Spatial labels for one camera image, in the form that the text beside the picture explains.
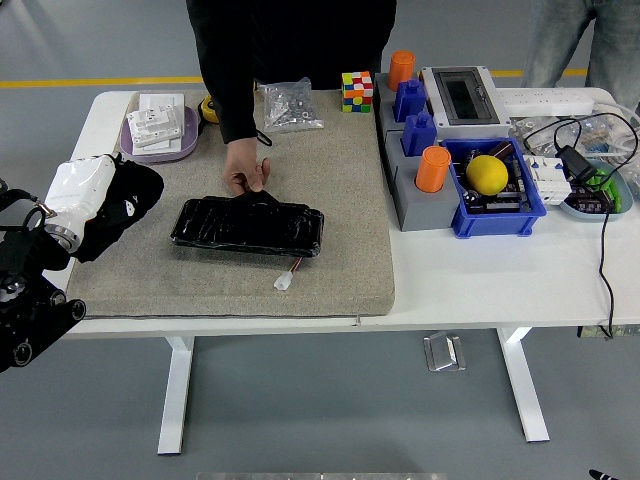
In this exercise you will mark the clear bag of screws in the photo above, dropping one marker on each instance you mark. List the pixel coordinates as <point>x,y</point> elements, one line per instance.
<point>292,107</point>

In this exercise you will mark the black circuit board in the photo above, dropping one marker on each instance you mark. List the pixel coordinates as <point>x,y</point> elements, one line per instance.
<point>500,205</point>

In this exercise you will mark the person in background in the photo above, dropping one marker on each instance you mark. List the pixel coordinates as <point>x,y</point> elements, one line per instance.
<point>555,40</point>

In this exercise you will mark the white thin switch plate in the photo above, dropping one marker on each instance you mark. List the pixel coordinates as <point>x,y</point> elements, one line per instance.
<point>160,148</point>

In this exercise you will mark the white switch module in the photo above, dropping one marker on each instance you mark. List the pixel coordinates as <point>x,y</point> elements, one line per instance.
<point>155,125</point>

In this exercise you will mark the person's hand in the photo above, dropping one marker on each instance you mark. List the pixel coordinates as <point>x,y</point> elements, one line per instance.
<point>242,160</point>

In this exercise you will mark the green plastic parts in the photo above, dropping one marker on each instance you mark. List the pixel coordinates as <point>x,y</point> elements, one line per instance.
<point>614,192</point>

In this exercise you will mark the brown cylindrical capacitor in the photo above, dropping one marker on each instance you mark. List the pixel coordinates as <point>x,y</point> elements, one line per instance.
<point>501,149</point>

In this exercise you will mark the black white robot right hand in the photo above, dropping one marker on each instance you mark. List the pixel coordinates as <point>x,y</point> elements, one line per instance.
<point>605,475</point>

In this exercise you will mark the grey-brown mat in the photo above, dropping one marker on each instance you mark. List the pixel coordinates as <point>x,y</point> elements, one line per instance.
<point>325,200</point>

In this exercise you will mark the orange cylinder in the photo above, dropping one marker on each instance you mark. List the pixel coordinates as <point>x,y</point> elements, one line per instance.
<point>432,170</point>
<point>402,67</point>

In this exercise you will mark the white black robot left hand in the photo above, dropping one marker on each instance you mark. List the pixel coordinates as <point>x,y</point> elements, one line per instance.
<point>80,187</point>

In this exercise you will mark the yellow tape measure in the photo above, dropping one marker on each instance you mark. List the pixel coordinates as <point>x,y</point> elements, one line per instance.
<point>206,111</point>

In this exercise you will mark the blue plastic block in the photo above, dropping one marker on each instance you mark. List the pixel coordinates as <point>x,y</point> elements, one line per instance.
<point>410,100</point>
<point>419,135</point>

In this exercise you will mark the light blue dish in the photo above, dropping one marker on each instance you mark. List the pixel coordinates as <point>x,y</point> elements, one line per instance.
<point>575,212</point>

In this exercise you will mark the purple oval tray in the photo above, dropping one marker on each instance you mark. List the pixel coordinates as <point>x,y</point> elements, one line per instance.
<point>187,145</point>

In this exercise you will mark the yellow ball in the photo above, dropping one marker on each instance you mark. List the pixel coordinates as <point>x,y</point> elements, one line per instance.
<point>487,175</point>

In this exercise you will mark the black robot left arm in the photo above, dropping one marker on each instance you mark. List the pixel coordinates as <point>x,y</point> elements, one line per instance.
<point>25,320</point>

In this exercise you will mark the white electrical box dark window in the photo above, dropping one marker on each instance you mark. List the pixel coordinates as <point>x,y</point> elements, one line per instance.
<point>465,95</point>

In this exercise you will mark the metal floor plate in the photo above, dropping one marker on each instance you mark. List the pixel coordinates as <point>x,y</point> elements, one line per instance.
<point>445,352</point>

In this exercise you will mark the person's forearm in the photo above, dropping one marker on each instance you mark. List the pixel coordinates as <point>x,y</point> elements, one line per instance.
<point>235,115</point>

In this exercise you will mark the white table leg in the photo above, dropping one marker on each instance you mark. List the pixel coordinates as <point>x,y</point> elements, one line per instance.
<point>175,400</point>
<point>522,390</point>

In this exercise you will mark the white circuit breaker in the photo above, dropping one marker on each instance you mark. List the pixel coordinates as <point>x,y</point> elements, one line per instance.
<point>547,185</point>

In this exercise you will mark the white flat switch plate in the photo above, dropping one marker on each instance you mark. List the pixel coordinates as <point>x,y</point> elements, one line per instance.
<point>162,100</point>

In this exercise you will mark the white power strip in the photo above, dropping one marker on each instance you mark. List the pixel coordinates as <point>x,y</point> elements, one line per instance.
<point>545,99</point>

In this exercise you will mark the blue plastic bin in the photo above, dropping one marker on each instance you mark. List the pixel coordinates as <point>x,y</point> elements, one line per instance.
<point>495,225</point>

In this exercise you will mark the black panel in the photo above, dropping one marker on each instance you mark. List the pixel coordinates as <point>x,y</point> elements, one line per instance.
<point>245,230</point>

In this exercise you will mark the clear bag of small parts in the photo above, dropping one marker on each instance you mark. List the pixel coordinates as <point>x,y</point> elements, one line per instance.
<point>530,126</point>

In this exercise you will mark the colourful puzzle cube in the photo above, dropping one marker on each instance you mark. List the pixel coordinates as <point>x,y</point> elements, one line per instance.
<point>357,92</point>

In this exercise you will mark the black terminal blocks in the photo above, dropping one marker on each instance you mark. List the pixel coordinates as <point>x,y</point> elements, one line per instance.
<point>590,200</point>

